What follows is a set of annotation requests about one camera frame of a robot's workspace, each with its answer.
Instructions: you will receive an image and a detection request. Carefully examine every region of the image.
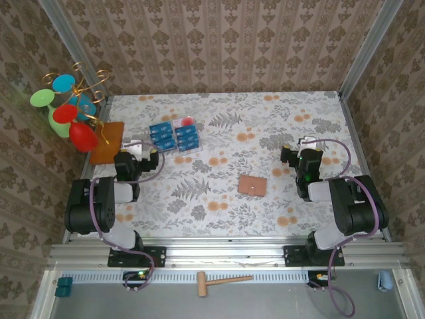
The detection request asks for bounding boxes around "clear acrylic card rack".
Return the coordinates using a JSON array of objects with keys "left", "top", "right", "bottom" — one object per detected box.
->
[{"left": 147, "top": 116, "right": 203, "bottom": 156}]

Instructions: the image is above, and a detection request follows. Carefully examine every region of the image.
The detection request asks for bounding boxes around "brown leather card holder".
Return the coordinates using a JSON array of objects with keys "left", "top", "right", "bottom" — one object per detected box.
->
[{"left": 238, "top": 175, "right": 268, "bottom": 196}]

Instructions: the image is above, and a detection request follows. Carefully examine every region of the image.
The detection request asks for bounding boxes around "white card with red circle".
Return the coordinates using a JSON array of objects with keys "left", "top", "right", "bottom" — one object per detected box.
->
[{"left": 173, "top": 116, "right": 197, "bottom": 129}]

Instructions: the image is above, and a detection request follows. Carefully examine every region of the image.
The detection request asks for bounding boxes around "orange wooden stand base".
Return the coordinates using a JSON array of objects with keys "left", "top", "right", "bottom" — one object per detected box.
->
[{"left": 88, "top": 121, "right": 126, "bottom": 165}]

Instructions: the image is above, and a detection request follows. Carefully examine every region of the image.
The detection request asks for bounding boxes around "red plastic wine glass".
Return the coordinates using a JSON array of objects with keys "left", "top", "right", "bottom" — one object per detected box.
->
[{"left": 52, "top": 104, "right": 100, "bottom": 153}]

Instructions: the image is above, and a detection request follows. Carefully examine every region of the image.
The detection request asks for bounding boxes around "blue plastic wine glass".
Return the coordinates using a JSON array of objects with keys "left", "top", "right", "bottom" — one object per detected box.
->
[{"left": 52, "top": 74, "right": 94, "bottom": 118}]

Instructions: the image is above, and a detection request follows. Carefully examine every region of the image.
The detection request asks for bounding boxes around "green plastic wine glass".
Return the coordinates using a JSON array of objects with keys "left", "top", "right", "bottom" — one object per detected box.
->
[{"left": 29, "top": 88, "right": 73, "bottom": 138}]

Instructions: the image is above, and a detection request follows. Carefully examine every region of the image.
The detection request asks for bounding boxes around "small circuit board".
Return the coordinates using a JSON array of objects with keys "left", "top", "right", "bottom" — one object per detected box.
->
[
  {"left": 307, "top": 270, "right": 333, "bottom": 287},
  {"left": 123, "top": 270, "right": 150, "bottom": 288}
]

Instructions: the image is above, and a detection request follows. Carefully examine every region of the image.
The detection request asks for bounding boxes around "wooden mallet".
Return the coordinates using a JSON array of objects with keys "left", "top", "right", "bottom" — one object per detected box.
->
[{"left": 197, "top": 271, "right": 254, "bottom": 298}]

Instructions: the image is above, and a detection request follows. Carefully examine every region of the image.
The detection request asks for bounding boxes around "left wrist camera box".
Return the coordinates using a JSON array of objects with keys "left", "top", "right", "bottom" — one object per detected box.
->
[{"left": 121, "top": 140, "right": 144, "bottom": 157}]

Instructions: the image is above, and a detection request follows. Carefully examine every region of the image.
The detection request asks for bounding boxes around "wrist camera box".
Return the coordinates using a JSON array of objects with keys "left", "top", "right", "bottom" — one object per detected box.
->
[
  {"left": 121, "top": 140, "right": 144, "bottom": 157},
  {"left": 297, "top": 135, "right": 319, "bottom": 151}
]

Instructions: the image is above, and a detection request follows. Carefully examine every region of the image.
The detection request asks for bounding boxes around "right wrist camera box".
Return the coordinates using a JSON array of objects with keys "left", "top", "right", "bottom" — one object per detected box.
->
[{"left": 297, "top": 135, "right": 319, "bottom": 151}]

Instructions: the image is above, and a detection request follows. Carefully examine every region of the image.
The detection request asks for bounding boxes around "aluminium table side rail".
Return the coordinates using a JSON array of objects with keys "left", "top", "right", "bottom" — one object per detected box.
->
[
  {"left": 337, "top": 92, "right": 393, "bottom": 243},
  {"left": 62, "top": 95, "right": 112, "bottom": 245}
]

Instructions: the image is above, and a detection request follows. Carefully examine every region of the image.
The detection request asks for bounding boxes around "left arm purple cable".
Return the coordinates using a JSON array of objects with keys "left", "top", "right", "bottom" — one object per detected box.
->
[{"left": 89, "top": 141, "right": 166, "bottom": 293}]

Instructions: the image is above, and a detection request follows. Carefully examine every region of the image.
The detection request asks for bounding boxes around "gold wire glass stand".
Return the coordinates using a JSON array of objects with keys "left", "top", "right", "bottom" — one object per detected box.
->
[{"left": 42, "top": 61, "right": 111, "bottom": 146}]

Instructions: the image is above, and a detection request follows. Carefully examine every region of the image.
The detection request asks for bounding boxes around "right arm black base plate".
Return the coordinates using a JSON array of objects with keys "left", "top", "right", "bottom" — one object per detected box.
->
[{"left": 283, "top": 245, "right": 345, "bottom": 267}]

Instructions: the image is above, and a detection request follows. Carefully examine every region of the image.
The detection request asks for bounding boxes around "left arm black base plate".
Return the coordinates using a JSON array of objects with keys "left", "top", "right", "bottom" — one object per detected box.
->
[{"left": 108, "top": 246, "right": 167, "bottom": 268}]

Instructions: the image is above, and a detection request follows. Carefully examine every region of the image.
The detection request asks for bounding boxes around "white slotted cable duct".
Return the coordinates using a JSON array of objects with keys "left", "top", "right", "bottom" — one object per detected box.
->
[{"left": 61, "top": 269, "right": 333, "bottom": 283}]

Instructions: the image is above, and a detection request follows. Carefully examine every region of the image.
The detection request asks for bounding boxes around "aluminium mounting rail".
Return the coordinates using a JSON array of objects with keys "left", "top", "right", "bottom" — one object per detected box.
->
[{"left": 46, "top": 241, "right": 411, "bottom": 270}]

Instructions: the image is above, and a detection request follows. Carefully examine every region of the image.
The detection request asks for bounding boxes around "aluminium frame post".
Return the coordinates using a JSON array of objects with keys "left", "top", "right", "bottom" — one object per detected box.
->
[
  {"left": 339, "top": 0, "right": 405, "bottom": 99},
  {"left": 37, "top": 0, "right": 110, "bottom": 102}
]

